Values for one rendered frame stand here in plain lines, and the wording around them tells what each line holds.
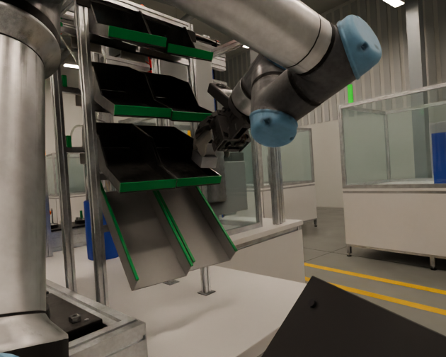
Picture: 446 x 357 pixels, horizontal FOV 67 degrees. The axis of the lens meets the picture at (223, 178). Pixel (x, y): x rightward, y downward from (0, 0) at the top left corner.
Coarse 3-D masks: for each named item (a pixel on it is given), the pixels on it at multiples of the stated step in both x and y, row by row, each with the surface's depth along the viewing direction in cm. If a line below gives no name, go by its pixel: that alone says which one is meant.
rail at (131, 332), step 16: (128, 320) 61; (96, 336) 56; (112, 336) 55; (128, 336) 57; (144, 336) 59; (80, 352) 51; (96, 352) 53; (112, 352) 55; (128, 352) 57; (144, 352) 59
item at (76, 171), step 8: (48, 160) 879; (56, 160) 842; (72, 160) 867; (48, 168) 884; (56, 168) 842; (72, 168) 866; (80, 168) 879; (48, 176) 890; (56, 176) 841; (72, 176) 866; (80, 176) 878; (48, 184) 895; (72, 184) 865; (80, 184) 877; (48, 192) 901; (72, 192) 865; (80, 192) 877
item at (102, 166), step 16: (96, 128) 89; (112, 128) 91; (128, 128) 94; (112, 144) 93; (128, 144) 96; (144, 144) 88; (112, 160) 85; (128, 160) 87; (144, 160) 88; (112, 176) 72; (128, 176) 77; (144, 176) 79; (160, 176) 81; (128, 192) 70
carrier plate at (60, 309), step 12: (48, 300) 71; (60, 300) 71; (60, 312) 64; (72, 312) 64; (84, 312) 63; (60, 324) 59; (72, 324) 58; (84, 324) 58; (96, 324) 59; (72, 336) 56
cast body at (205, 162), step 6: (210, 144) 83; (210, 150) 84; (216, 150) 85; (192, 156) 87; (198, 156) 84; (204, 156) 83; (210, 156) 84; (198, 162) 84; (204, 162) 83; (210, 162) 84; (216, 162) 85
